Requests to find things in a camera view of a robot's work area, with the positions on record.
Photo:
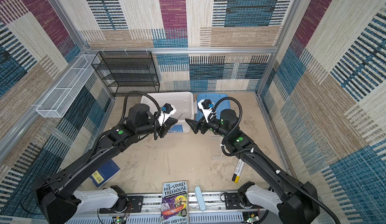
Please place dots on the white wire wall basket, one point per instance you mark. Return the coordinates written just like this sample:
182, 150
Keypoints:
59, 100

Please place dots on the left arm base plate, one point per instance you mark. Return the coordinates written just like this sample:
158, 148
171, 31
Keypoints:
134, 204

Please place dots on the white plastic storage bin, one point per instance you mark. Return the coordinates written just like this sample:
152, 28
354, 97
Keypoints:
183, 102

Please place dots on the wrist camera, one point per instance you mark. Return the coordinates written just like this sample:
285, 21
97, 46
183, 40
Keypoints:
166, 111
207, 108

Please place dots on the dark blue notebook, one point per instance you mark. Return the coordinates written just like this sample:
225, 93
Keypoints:
106, 172

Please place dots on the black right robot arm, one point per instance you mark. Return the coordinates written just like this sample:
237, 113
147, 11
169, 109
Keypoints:
299, 203

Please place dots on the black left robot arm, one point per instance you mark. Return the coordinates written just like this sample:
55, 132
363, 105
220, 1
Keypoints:
57, 196

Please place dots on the treehouse paperback book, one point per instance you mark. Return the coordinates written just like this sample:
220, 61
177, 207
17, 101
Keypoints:
174, 203

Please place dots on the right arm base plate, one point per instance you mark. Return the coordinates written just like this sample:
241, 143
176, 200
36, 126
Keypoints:
235, 201

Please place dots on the black mesh shelf rack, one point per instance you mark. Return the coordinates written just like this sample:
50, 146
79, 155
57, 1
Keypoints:
126, 71

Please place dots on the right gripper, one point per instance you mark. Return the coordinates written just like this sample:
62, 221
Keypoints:
194, 125

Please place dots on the black capped white marker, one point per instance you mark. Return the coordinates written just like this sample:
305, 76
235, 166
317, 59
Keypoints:
238, 164

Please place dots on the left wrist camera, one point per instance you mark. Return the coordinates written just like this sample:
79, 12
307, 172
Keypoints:
166, 111

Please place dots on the yellow capped white marker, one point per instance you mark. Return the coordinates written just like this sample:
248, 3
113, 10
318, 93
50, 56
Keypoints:
238, 173

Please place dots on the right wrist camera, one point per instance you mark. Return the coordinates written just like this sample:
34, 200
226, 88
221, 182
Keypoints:
207, 108

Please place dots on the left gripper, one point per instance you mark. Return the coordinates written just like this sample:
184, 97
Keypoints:
166, 126

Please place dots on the light blue case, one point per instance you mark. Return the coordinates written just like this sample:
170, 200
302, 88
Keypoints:
200, 198

